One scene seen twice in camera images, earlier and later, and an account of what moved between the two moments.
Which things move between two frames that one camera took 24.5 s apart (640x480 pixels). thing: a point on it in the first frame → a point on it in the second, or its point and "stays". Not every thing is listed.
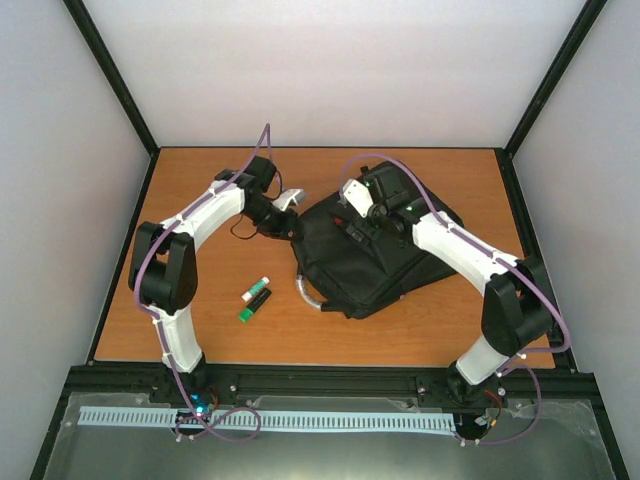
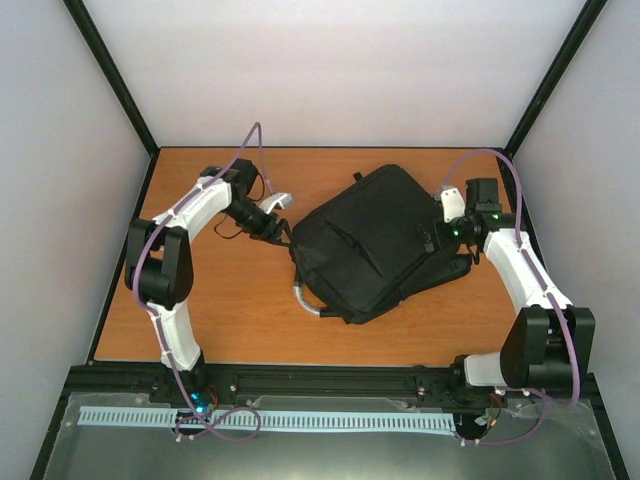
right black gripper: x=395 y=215 → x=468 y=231
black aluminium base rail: x=518 y=386 stays
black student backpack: x=346 y=266 stays
